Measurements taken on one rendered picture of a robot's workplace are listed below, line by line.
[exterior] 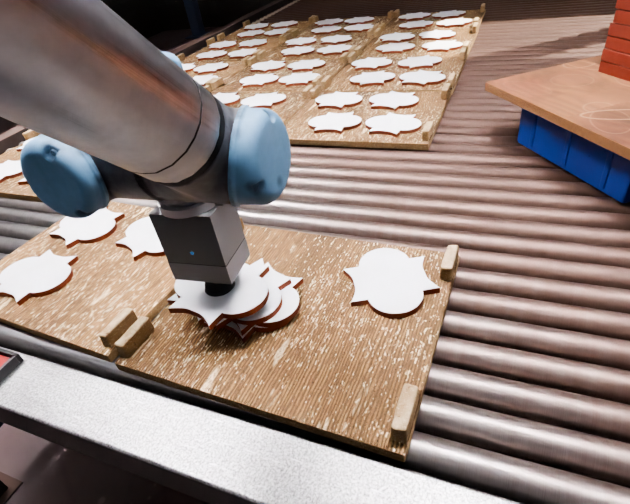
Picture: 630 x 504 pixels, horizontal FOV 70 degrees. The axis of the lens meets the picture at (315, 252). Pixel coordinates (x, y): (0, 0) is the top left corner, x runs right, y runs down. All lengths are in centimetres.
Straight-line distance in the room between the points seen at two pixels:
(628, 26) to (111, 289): 109
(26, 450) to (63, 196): 168
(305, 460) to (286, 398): 7
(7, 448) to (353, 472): 170
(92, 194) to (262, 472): 34
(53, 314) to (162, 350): 23
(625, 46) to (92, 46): 105
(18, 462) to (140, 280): 130
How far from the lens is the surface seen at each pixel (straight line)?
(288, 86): 161
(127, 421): 66
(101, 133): 27
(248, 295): 62
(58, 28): 24
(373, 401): 56
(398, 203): 92
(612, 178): 95
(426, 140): 111
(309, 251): 77
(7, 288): 95
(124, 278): 85
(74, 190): 42
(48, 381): 77
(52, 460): 196
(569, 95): 107
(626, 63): 116
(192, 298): 65
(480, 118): 130
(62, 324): 82
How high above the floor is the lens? 140
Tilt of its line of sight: 37 degrees down
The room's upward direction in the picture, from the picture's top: 9 degrees counter-clockwise
